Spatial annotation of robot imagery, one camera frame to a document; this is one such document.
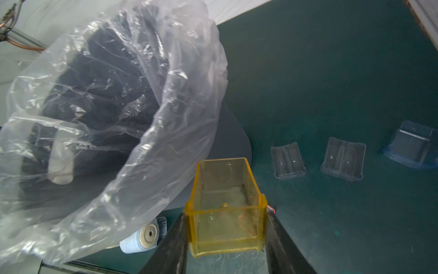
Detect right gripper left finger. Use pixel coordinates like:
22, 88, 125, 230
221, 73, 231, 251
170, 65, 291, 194
139, 213, 188, 274

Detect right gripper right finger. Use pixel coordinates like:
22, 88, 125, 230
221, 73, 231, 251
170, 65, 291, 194
265, 211, 317, 274

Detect light blue pencil sharpener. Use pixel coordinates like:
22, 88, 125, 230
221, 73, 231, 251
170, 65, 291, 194
119, 217, 168, 254

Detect yellow tinted sharpener tray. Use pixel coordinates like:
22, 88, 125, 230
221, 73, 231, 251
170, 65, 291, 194
184, 158, 268, 258

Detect clear sharpener tray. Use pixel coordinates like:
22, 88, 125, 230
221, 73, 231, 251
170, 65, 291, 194
270, 142, 307, 180
321, 137, 366, 182

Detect blue tinted sharpener tray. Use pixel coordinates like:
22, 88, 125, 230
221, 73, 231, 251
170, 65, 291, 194
383, 121, 438, 170

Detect grey trash bin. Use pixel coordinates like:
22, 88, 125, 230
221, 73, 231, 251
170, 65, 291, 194
163, 102, 252, 211

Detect clear plastic bin liner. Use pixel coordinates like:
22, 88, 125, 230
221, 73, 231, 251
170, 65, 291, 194
1, 1, 228, 264

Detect green mat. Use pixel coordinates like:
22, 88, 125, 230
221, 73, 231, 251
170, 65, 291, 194
219, 1, 438, 274

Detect bronze mug tree stand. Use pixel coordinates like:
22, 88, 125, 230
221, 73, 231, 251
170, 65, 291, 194
1, 0, 48, 53

